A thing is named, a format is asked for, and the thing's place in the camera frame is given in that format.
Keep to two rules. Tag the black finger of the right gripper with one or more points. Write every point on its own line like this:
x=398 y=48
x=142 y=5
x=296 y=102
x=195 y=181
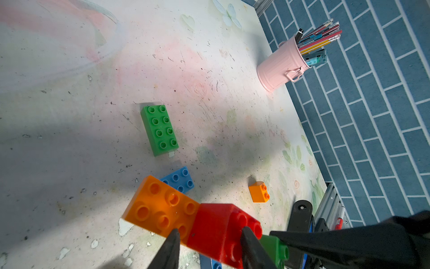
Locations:
x=396 y=243

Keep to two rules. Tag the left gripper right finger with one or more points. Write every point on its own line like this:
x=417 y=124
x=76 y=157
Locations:
x=254 y=256

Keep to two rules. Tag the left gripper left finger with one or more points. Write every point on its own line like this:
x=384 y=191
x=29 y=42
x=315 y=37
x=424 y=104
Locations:
x=168 y=255

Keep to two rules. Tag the green square lego brick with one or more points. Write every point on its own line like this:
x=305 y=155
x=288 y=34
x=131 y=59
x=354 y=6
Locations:
x=277 y=250

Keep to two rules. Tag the red square lego brick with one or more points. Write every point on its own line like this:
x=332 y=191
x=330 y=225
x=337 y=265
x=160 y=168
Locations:
x=217 y=230

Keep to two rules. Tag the orange long lego brick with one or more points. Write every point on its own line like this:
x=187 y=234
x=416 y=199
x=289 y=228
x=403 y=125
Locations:
x=160 y=208

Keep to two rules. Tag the blue lego brick centre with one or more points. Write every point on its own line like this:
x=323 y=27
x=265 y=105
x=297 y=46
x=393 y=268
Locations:
x=208 y=263

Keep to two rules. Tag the small orange lego brick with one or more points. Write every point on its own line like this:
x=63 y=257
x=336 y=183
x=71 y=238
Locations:
x=259 y=192

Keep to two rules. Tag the light blue long lego brick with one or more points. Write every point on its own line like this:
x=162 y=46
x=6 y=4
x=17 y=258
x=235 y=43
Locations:
x=179 y=180

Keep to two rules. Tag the dark green long lego brick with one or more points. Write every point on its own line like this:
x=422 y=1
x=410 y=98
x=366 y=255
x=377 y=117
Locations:
x=159 y=129

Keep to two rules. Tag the red marker pen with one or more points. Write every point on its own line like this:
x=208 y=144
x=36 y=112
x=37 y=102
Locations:
x=340 y=218

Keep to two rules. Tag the pink pencil cup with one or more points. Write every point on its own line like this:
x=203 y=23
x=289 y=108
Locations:
x=284 y=65

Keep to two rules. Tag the coloured pencils bundle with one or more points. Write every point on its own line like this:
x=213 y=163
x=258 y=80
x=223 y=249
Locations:
x=311 y=46

